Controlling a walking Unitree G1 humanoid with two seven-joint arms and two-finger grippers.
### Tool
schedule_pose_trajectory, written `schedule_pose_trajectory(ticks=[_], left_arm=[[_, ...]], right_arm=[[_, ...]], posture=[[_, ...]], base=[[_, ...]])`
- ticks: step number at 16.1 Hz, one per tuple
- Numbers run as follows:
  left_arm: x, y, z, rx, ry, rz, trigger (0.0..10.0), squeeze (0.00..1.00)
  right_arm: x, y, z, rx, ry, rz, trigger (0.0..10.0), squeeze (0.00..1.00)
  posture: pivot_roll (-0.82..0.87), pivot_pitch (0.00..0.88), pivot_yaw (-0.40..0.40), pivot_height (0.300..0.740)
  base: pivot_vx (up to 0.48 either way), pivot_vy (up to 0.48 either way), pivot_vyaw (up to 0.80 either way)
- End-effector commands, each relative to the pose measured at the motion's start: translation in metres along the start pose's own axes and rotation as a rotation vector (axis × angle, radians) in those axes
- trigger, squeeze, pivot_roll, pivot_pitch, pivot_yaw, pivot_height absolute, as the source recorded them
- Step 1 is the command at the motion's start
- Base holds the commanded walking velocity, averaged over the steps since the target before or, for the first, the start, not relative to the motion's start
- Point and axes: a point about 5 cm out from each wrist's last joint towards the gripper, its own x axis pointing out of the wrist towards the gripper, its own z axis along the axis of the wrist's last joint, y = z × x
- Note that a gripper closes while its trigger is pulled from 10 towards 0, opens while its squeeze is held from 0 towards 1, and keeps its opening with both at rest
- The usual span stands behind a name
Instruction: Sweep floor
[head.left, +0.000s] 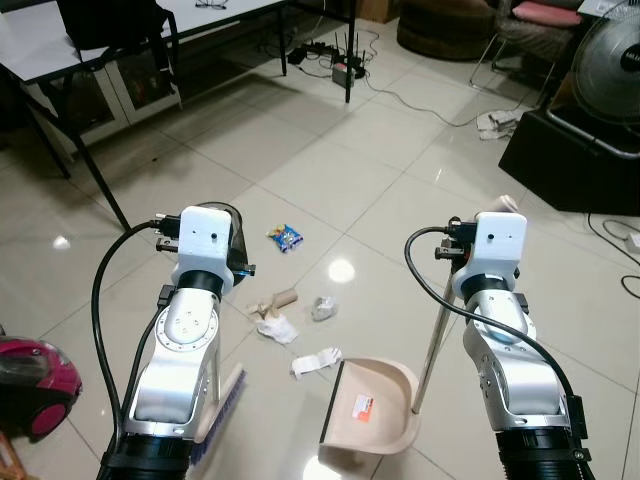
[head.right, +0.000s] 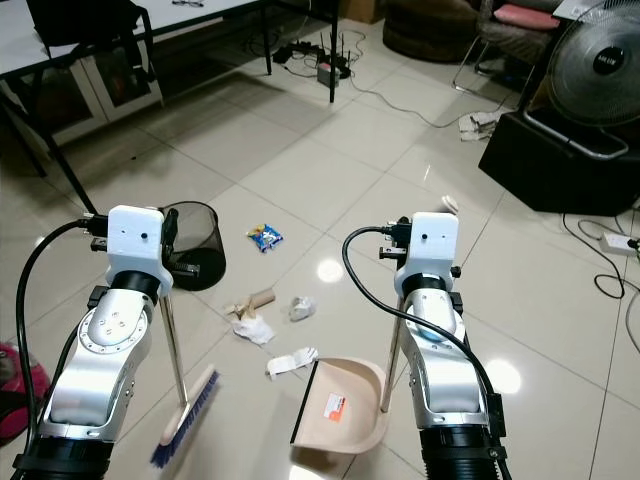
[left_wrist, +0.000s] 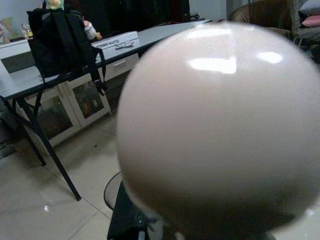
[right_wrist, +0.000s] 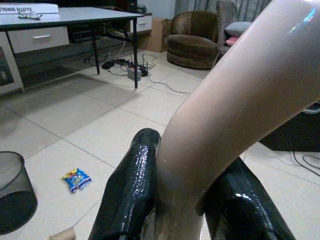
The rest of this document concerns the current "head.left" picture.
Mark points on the long crumpled white tissue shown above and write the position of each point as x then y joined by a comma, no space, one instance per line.
318,362

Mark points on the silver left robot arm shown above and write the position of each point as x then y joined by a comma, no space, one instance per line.
185,340

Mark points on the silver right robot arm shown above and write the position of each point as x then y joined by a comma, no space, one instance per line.
515,370

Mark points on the black power strip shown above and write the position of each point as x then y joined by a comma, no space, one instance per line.
310,52

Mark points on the black mesh waste bin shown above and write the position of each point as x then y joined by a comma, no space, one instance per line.
240,240

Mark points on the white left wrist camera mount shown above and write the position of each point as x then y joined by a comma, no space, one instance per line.
205,240

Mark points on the small crumpled white tissue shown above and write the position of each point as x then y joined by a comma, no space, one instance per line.
280,330

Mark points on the brown cardboard box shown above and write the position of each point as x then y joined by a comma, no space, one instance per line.
377,9

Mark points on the white rag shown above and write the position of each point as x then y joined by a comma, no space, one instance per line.
497,124

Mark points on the crumpled white paper ball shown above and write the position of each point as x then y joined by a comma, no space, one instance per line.
323,308

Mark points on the wicker chair with metal legs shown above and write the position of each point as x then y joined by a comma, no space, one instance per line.
520,40

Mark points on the pink seat cushion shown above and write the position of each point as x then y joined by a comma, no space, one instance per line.
547,13

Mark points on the broom with blue bristles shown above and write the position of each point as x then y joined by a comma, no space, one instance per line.
225,410

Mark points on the black eyeglasses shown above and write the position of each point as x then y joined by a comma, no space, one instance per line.
211,3

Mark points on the white power strip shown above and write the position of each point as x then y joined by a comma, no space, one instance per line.
633,240

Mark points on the white glass-door cabinet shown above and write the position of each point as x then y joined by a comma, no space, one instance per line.
90,95

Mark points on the blue snack packet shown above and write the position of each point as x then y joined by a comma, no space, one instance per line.
286,238

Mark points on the black bag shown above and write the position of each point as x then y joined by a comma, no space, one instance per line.
110,25

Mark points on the black router with antennas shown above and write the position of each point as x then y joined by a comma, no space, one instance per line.
347,70

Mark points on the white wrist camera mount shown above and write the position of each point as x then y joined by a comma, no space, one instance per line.
205,240
497,245

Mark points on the brown cardboard tube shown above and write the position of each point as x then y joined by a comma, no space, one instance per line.
280,299

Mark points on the large black box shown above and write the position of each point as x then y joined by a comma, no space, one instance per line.
565,165

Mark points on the grey floor fan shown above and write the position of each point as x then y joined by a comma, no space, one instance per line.
610,65

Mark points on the white table with black legs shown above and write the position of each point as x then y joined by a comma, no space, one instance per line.
30,40

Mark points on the pink vacuum cleaner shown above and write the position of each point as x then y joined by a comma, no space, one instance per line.
35,385

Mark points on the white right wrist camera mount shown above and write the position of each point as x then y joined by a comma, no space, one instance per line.
497,245

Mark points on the brown round wicker ottoman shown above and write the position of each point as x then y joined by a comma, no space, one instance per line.
445,30

